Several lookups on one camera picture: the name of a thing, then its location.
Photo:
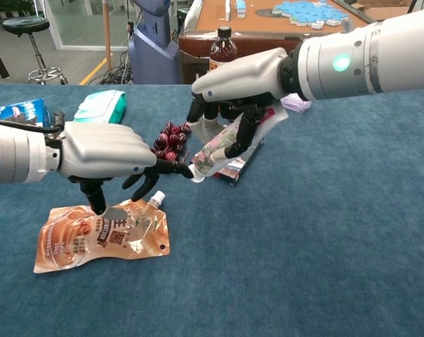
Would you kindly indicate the white glass door frame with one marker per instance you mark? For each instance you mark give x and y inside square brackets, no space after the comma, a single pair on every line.
[52,21]

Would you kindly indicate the dark red grape bunch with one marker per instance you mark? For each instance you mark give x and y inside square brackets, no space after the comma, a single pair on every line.
[170,138]

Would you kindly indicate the purple grey robot base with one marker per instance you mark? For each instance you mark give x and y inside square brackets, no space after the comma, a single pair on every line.
[152,52]

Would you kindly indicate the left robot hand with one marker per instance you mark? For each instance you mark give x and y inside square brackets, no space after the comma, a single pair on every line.
[99,151]

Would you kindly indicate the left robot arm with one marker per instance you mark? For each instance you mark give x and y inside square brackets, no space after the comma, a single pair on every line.
[19,158]

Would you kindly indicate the brown mahjong table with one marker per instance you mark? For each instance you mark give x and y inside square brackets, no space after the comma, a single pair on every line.
[198,45]

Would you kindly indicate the clear plastic box purple contents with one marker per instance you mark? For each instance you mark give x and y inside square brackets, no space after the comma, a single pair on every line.
[298,105]

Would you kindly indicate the orange peanut butter pouch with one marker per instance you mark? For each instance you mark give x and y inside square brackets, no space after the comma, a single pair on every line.
[92,245]

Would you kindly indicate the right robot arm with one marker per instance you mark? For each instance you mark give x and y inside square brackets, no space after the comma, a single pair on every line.
[391,52]

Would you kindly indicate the white printed squeeze tube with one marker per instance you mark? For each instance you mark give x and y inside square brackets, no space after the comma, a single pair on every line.
[215,147]

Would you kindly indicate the blue table cloth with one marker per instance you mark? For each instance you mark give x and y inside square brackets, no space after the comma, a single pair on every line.
[303,263]

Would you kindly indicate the wooden pole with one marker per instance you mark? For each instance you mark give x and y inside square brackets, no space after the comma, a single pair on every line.
[107,35]

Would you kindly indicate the black round stool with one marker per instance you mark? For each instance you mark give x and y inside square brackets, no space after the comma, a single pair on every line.
[24,25]

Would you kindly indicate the blue mahjong tile pile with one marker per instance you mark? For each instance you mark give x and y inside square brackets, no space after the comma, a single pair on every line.
[303,10]

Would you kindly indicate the green wet wipes pack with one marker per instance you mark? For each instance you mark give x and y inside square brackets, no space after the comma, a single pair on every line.
[99,105]

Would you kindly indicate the brown tea bottle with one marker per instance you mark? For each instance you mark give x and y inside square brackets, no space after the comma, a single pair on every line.
[223,49]

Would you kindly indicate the short blue mahjong tile row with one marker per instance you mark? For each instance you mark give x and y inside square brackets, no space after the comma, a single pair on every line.
[241,8]

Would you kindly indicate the blue cookie box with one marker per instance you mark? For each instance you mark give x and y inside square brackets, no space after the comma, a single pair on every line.
[22,109]

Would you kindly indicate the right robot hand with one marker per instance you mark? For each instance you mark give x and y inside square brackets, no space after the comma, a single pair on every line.
[240,77]

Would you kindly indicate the dark illustrated flat box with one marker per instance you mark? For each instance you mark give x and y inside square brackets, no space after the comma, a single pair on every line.
[240,169]

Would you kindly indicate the cardboard box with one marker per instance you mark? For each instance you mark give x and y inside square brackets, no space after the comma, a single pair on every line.
[384,11]

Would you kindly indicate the green plants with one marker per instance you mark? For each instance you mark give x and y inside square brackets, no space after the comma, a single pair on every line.
[8,7]

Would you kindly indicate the white upright tile rack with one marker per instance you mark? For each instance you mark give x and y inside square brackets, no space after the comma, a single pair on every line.
[227,10]

